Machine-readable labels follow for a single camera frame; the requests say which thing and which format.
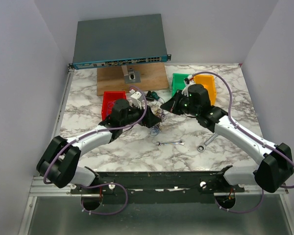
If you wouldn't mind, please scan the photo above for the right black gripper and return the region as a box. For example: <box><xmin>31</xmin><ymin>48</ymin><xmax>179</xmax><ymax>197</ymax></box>
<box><xmin>160</xmin><ymin>90</ymin><xmax>199</xmax><ymax>117</ymax></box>

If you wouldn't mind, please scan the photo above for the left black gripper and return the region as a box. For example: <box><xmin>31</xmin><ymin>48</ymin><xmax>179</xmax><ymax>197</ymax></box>
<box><xmin>121</xmin><ymin>100</ymin><xmax>161</xmax><ymax>128</ymax></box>

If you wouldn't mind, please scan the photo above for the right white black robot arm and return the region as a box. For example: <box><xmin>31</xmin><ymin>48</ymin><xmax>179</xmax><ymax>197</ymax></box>
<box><xmin>160</xmin><ymin>84</ymin><xmax>294</xmax><ymax>193</ymax></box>

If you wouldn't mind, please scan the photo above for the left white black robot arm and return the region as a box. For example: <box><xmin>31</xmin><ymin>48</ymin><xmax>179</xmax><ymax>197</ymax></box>
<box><xmin>36</xmin><ymin>99</ymin><xmax>161</xmax><ymax>193</ymax></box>

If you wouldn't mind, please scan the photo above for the green plastic bin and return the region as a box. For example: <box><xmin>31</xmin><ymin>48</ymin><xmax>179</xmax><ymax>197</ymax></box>
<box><xmin>171</xmin><ymin>73</ymin><xmax>189</xmax><ymax>96</ymax></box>

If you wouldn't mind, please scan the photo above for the wooden board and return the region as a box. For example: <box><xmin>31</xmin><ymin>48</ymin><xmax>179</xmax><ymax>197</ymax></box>
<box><xmin>97</xmin><ymin>63</ymin><xmax>169</xmax><ymax>96</ymax></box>

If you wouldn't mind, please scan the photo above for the silver open-end wrench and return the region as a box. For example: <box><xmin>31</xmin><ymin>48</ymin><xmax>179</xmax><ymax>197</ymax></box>
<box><xmin>156</xmin><ymin>140</ymin><xmax>185</xmax><ymax>146</ymax></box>

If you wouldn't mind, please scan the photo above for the orange plastic bin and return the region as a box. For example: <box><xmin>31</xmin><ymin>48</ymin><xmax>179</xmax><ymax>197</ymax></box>
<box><xmin>194</xmin><ymin>74</ymin><xmax>217</xmax><ymax>105</ymax></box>

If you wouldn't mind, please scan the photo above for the red plastic bin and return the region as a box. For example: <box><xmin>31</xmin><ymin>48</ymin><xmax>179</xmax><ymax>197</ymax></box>
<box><xmin>101</xmin><ymin>91</ymin><xmax>126</xmax><ymax>120</ymax></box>

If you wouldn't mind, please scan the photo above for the silver ratchet wrench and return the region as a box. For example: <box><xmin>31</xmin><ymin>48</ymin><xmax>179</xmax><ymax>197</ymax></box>
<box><xmin>197</xmin><ymin>133</ymin><xmax>218</xmax><ymax>152</ymax></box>

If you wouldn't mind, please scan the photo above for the green handled screwdriver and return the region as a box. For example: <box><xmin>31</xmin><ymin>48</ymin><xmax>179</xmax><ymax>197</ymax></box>
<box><xmin>146</xmin><ymin>91</ymin><xmax>160</xmax><ymax>101</ymax></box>

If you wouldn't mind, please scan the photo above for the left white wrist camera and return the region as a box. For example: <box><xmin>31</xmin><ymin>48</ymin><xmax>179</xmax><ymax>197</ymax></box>
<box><xmin>129</xmin><ymin>89</ymin><xmax>144</xmax><ymax>109</ymax></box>

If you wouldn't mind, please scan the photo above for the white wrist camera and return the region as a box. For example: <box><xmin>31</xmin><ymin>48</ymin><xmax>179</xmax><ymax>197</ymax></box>
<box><xmin>182</xmin><ymin>75</ymin><xmax>195</xmax><ymax>96</ymax></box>
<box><xmin>129</xmin><ymin>89</ymin><xmax>144</xmax><ymax>109</ymax></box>

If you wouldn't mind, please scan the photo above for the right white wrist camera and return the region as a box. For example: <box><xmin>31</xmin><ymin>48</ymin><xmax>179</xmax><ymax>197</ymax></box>
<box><xmin>182</xmin><ymin>75</ymin><xmax>195</xmax><ymax>96</ymax></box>

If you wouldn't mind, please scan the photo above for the grey metal bracket stand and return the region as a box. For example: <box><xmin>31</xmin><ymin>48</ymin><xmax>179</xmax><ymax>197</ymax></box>
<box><xmin>121</xmin><ymin>66</ymin><xmax>141</xmax><ymax>84</ymax></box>

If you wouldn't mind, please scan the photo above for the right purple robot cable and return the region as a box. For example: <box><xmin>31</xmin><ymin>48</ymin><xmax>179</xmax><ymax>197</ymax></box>
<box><xmin>186</xmin><ymin>71</ymin><xmax>294</xmax><ymax>213</ymax></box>

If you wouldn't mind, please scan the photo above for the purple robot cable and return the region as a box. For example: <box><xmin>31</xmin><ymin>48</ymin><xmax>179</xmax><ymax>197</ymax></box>
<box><xmin>186</xmin><ymin>71</ymin><xmax>294</xmax><ymax>213</ymax></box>
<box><xmin>43</xmin><ymin>85</ymin><xmax>147</xmax><ymax>216</ymax></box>

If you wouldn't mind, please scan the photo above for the grey blue network switch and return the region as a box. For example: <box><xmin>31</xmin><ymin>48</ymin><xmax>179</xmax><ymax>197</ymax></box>
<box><xmin>70</xmin><ymin>14</ymin><xmax>172</xmax><ymax>70</ymax></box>

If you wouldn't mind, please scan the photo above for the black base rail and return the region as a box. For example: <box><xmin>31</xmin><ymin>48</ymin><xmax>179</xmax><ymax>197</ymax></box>
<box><xmin>40</xmin><ymin>167</ymin><xmax>238</xmax><ymax>205</ymax></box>

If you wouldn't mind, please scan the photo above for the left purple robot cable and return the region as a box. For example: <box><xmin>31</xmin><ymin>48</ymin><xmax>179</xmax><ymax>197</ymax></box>
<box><xmin>43</xmin><ymin>85</ymin><xmax>147</xmax><ymax>216</ymax></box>

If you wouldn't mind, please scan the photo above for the aluminium extrusion frame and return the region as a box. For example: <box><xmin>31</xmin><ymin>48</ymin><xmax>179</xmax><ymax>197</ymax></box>
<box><xmin>17</xmin><ymin>64</ymin><xmax>75</xmax><ymax>235</ymax></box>

